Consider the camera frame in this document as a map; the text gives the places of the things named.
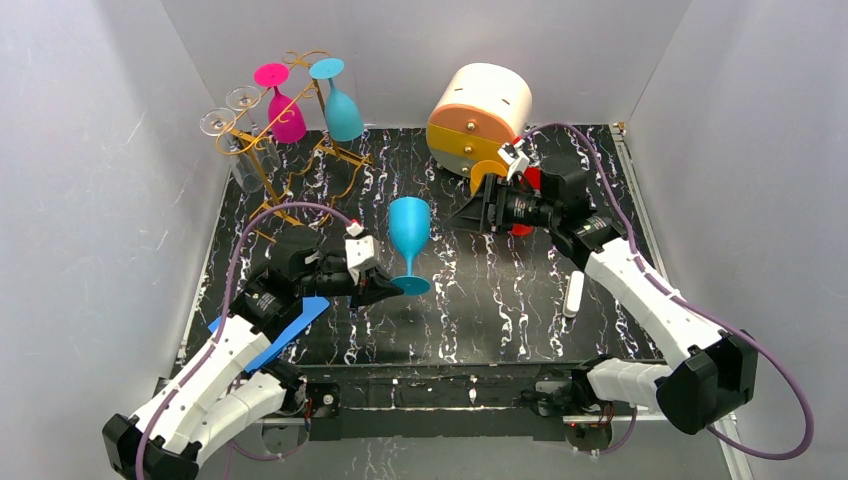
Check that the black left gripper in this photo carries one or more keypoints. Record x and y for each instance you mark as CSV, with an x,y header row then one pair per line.
x,y
357,285

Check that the front clear wine glass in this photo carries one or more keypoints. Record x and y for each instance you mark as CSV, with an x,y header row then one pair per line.
x,y
221,124

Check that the magenta plastic wine glass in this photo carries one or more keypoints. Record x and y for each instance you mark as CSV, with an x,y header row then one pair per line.
x,y
286,121

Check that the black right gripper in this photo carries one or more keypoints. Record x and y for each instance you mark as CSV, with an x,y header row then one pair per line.
x,y
494,206

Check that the rear clear wine glass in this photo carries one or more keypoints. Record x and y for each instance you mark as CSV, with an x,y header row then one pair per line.
x,y
244,99

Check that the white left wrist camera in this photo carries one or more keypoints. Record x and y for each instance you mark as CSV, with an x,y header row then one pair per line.
x,y
362,252

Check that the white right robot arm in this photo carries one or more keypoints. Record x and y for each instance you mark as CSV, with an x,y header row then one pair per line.
x,y
708,371

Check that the blue flat card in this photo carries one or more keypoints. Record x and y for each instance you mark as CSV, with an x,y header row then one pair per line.
x,y
313,307

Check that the clear wine glass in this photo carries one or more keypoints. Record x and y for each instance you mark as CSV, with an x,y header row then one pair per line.
x,y
244,99
221,124

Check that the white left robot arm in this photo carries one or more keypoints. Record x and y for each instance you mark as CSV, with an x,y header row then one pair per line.
x,y
232,381

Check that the round pastel drawer cabinet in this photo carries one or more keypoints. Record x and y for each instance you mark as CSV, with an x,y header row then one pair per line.
x,y
484,106

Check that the red plastic wine glass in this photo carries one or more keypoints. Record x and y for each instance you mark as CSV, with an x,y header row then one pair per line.
x,y
527,182

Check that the gold wire glass rack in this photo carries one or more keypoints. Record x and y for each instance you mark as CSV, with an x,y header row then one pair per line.
x,y
299,86

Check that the white oblong remote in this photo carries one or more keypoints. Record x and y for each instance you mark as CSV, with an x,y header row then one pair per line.
x,y
573,294

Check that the teal wine glass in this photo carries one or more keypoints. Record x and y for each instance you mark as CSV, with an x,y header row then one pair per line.
x,y
409,229
342,115

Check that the yellow plastic wine glass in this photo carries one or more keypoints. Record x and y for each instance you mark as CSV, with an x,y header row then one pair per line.
x,y
483,168

